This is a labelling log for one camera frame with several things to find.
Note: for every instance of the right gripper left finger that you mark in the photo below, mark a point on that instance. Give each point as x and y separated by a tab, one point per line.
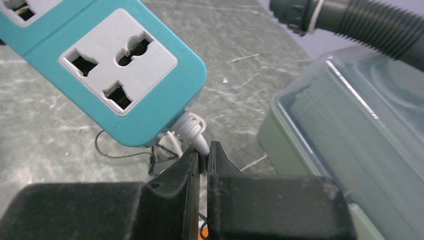
163	208

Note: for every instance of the orange power strip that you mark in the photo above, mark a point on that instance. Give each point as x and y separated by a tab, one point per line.
203	231

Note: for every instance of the teal power strip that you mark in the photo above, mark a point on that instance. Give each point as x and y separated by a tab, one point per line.
114	59

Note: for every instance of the translucent green storage box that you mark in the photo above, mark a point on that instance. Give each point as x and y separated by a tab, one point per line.
357	117

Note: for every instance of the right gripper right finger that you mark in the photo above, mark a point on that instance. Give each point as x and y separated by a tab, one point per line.
243	206

